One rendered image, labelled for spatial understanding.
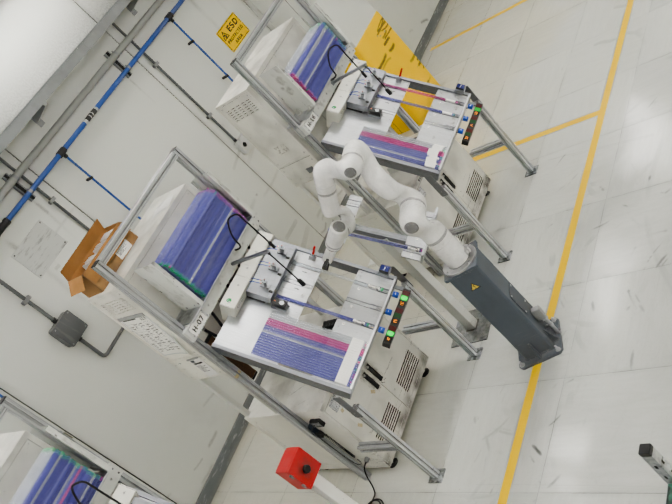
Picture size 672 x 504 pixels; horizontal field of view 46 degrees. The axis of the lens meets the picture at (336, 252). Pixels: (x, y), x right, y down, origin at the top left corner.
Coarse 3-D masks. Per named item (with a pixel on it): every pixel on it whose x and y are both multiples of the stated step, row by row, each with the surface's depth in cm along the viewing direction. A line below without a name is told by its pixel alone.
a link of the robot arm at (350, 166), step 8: (352, 152) 345; (328, 160) 350; (344, 160) 342; (352, 160) 341; (360, 160) 343; (320, 168) 352; (328, 168) 350; (336, 168) 345; (344, 168) 341; (352, 168) 340; (360, 168) 342; (320, 176) 354; (328, 176) 353; (336, 176) 350; (344, 176) 344; (352, 176) 343; (320, 184) 357; (328, 184) 357; (320, 192) 360; (328, 192) 359
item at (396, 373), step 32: (320, 320) 454; (384, 320) 440; (384, 352) 434; (416, 352) 451; (288, 384) 432; (384, 384) 429; (416, 384) 446; (256, 416) 434; (320, 416) 401; (352, 416) 409; (384, 416) 424; (320, 448) 435; (352, 448) 419
